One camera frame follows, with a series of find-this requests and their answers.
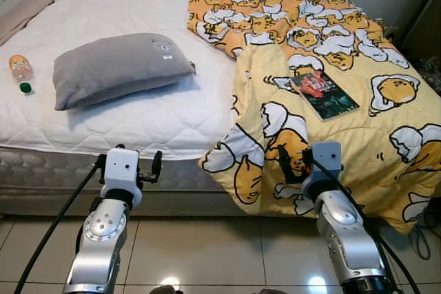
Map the yellow cartoon egg blanket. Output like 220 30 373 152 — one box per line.
187 0 441 234

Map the grey beige bed base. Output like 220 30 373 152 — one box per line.
0 147 239 216

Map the dark cabinet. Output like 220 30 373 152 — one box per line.
398 0 441 61

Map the beige padded bed frame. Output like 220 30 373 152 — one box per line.
0 0 74 45

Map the dark red-green book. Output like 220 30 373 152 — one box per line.
289 69 360 121

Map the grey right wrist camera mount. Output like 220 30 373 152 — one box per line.
302 140 344 198

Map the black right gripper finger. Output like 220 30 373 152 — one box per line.
278 145 296 183

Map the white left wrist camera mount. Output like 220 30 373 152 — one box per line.
101 145 143 202

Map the thin dark floor cable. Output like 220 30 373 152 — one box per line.
407 217 441 262

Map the grey plush pillow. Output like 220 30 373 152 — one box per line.
53 32 197 111

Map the white quilted mattress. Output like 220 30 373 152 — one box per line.
0 0 239 160

